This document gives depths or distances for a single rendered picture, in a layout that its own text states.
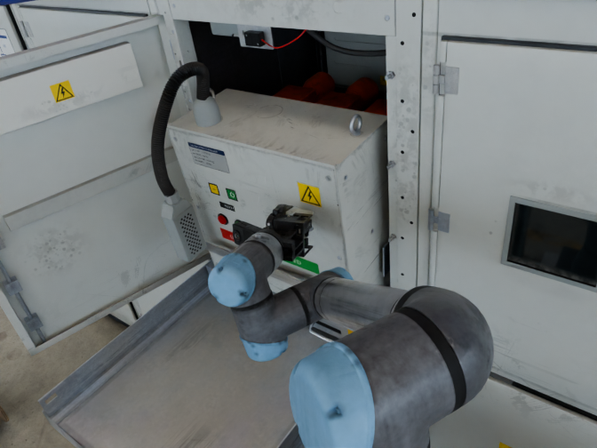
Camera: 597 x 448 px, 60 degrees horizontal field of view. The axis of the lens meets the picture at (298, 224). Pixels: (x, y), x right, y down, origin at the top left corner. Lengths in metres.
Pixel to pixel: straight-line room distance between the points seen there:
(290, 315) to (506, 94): 0.51
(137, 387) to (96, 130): 0.65
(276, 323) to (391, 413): 0.41
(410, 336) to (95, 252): 1.15
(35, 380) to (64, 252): 1.39
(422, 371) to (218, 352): 0.95
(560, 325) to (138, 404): 0.96
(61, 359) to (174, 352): 1.45
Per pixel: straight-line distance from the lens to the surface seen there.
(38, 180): 1.41
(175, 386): 1.38
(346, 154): 1.04
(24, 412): 2.73
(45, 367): 2.86
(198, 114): 1.25
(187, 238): 1.36
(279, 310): 0.88
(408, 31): 0.99
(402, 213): 1.16
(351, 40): 1.82
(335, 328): 1.34
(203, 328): 1.49
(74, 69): 1.34
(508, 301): 1.17
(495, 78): 0.93
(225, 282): 0.82
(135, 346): 1.51
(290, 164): 1.07
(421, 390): 0.52
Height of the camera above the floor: 1.85
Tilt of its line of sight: 35 degrees down
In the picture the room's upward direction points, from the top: 8 degrees counter-clockwise
